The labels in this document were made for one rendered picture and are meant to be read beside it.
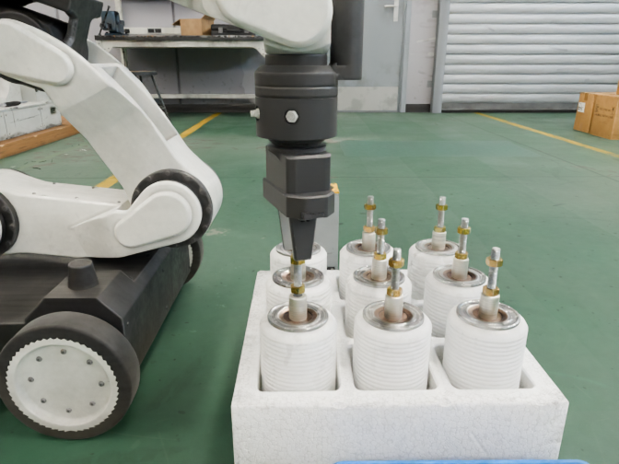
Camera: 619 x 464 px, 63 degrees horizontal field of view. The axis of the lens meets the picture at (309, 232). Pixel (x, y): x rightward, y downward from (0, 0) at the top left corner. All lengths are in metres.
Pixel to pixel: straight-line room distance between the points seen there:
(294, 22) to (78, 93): 0.50
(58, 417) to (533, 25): 5.78
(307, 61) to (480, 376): 0.41
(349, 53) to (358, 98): 5.19
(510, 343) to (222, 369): 0.55
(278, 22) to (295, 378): 0.39
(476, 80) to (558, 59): 0.88
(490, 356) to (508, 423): 0.08
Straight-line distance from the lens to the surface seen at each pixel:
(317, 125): 0.52
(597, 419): 0.99
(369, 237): 0.84
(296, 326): 0.60
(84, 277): 0.86
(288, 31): 0.50
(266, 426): 0.62
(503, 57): 6.01
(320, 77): 0.52
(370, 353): 0.62
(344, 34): 0.54
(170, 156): 0.91
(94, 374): 0.84
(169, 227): 0.89
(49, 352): 0.84
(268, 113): 0.52
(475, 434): 0.67
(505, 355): 0.65
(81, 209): 0.99
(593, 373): 1.11
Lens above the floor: 0.55
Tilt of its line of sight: 19 degrees down
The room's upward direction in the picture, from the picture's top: straight up
